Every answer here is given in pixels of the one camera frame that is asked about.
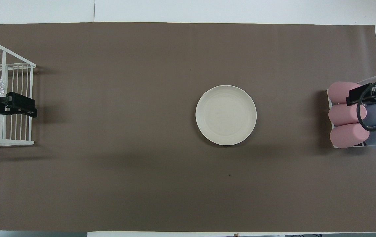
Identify white wire dish rack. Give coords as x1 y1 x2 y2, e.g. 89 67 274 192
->
0 44 37 147

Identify brown table mat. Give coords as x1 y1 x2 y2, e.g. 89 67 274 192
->
0 22 376 232

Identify pink plastic cup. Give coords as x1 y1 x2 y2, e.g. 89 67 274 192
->
328 103 367 126
327 82 363 104
330 123 370 148

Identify cream round plate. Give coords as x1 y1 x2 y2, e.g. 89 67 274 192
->
195 85 257 146

